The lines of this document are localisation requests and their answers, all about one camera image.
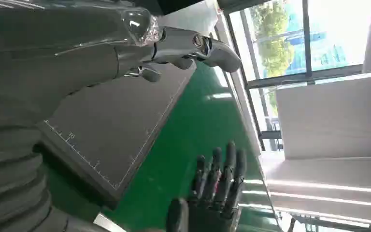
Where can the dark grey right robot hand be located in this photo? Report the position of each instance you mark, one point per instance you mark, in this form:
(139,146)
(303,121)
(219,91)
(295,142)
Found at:
(212,205)

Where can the grey cutting mat with ruler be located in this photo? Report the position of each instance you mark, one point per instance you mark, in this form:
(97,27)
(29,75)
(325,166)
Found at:
(115,128)

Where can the white partition panel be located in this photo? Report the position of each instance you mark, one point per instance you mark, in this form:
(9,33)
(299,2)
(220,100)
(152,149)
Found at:
(336,118)

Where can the dark framed window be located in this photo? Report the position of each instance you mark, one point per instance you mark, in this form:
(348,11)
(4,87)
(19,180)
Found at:
(306,41)

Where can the ribbed grey left arm sleeve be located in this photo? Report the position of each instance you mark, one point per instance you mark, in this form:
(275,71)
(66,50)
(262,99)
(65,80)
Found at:
(9,179)

